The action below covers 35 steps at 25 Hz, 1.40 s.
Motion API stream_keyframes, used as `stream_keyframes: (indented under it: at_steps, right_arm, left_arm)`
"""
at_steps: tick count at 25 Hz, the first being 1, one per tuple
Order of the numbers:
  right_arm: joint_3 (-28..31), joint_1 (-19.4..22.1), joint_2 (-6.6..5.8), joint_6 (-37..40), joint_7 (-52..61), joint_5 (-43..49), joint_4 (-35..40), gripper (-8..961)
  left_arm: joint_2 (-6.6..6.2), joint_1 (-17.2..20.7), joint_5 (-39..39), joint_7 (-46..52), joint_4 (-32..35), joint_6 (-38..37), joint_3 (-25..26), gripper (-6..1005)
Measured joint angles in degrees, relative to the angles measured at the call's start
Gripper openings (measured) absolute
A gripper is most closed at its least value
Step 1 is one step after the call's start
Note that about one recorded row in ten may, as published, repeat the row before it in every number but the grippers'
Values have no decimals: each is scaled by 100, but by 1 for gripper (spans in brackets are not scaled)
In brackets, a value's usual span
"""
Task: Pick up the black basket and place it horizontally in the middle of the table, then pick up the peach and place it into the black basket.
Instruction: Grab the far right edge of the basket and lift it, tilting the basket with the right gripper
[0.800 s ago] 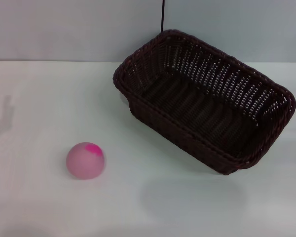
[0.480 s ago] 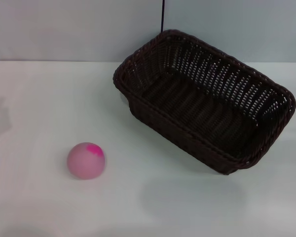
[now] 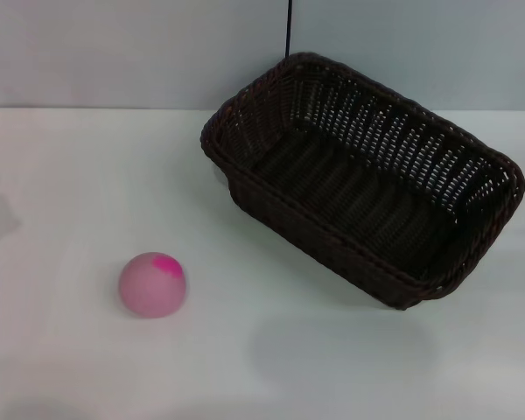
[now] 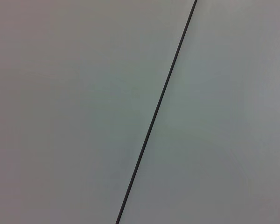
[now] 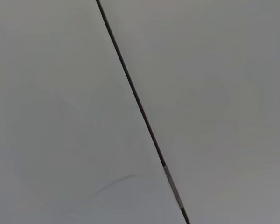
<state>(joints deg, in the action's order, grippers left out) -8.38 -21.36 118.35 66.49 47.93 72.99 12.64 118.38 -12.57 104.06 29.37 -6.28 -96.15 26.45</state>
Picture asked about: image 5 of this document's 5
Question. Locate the black thin wall strip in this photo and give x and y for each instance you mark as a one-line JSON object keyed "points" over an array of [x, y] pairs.
{"points": [[133, 91]]}

